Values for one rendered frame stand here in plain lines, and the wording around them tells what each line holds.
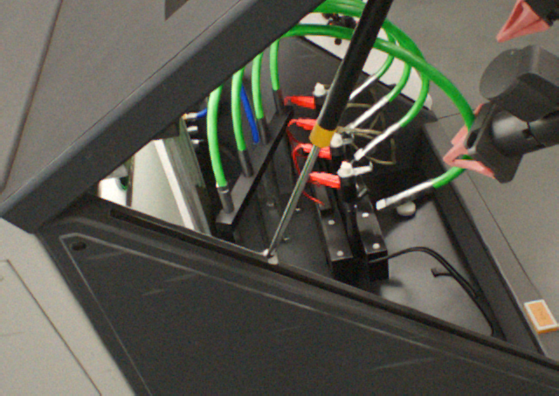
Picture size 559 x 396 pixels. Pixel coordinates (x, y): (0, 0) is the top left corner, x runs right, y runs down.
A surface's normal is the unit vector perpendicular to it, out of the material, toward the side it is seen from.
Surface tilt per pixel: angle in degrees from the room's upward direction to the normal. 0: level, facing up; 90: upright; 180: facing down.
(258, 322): 90
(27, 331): 90
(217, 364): 90
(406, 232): 0
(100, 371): 90
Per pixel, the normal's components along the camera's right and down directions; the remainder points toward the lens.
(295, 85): 0.14, 0.66
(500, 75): -0.84, -0.40
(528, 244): -0.15, -0.73
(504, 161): 0.44, -0.18
